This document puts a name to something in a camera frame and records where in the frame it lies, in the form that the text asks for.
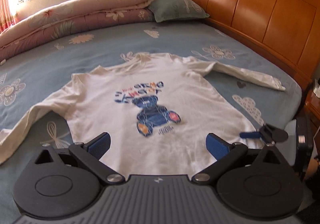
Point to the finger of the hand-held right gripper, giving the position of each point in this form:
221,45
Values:
250,134

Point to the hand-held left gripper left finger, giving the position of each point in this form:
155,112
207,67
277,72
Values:
100,145

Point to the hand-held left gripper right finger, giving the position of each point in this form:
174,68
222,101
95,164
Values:
216,146

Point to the white printed long-sleeve shirt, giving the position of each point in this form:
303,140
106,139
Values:
125,114

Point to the person's right hand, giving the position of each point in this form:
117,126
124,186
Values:
313,166

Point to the wooden nightstand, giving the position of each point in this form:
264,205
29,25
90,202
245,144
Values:
313,109

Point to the blue floral bed sheet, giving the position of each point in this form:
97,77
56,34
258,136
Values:
200,36

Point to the wooden headboard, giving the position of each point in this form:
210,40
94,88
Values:
250,9

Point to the small white object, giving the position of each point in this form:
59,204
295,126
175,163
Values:
2,62

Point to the pink floral folded quilt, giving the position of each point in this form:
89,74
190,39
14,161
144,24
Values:
75,19

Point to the green floral pillow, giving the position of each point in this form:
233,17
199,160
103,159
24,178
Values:
175,8

